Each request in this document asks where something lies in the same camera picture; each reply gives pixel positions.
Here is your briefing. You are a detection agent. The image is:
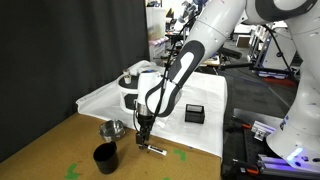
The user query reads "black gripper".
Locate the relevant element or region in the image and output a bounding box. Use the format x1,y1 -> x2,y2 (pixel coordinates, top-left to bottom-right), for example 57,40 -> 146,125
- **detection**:
136,114 -> 154,148

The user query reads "black white marker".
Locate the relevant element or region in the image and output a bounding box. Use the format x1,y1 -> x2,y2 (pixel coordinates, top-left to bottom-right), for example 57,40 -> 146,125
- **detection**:
139,144 -> 167,156

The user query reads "small silver pot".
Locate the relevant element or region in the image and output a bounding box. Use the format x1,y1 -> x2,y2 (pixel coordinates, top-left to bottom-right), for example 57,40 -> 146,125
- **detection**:
99,120 -> 125,142

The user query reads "black cup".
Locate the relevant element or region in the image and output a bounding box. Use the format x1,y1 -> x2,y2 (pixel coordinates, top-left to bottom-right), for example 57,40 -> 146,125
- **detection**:
93,142 -> 119,175

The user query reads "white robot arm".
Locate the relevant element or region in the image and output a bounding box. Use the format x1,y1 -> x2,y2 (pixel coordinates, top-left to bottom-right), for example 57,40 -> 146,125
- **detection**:
137,0 -> 320,172

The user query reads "green tape mark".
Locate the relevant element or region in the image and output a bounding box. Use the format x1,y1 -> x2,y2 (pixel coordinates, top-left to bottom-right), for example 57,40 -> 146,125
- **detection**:
64,163 -> 80,180
173,149 -> 186,162

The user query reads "white cloth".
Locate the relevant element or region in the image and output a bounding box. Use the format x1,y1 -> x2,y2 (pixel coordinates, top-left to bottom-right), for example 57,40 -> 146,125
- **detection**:
76,72 -> 227,157

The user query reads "black mesh box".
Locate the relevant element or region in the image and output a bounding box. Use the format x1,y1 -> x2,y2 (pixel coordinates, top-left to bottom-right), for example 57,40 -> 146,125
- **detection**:
185,104 -> 205,124

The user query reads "white coffee pod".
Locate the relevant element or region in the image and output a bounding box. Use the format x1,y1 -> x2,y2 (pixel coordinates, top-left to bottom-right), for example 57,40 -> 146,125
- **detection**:
122,69 -> 130,75
124,75 -> 131,84

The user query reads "black curtain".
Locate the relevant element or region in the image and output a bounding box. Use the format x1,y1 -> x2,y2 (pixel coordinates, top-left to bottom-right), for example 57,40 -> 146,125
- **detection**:
0,0 -> 149,161

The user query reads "orange handled clamp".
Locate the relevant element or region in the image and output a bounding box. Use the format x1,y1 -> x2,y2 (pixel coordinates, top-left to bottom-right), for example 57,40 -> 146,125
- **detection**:
227,116 -> 252,131

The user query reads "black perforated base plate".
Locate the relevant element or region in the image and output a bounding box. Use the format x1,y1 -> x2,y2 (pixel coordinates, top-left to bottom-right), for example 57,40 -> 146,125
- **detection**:
221,108 -> 320,180

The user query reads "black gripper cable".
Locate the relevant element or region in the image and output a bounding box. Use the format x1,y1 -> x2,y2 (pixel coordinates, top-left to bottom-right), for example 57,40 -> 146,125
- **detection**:
132,13 -> 201,134

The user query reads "silver angle bracket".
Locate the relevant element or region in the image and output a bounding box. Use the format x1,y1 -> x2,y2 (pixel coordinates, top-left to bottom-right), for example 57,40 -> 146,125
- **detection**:
251,121 -> 275,141

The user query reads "aluminium rail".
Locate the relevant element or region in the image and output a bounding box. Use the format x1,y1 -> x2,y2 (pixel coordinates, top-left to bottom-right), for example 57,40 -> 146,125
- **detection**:
257,154 -> 316,177

